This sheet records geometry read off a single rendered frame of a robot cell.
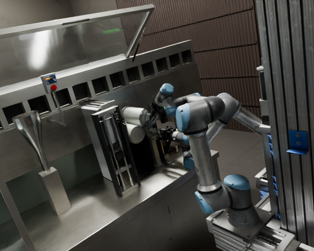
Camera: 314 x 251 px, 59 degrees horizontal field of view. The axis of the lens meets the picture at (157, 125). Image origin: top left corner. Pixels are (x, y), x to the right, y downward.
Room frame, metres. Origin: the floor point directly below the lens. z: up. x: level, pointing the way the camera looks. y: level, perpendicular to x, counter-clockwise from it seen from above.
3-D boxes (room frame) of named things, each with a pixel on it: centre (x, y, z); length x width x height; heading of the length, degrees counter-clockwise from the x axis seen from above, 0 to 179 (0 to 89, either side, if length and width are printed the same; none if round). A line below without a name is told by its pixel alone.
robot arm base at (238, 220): (1.18, -0.31, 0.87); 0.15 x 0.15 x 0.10
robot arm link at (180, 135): (1.69, -0.16, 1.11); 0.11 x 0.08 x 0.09; 35
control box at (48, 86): (1.58, 0.51, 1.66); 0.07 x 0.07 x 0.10; 35
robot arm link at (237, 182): (1.18, -0.30, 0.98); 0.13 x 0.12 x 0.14; 99
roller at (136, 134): (1.91, 0.21, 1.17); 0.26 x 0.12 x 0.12; 35
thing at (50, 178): (1.55, 0.70, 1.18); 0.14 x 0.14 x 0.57
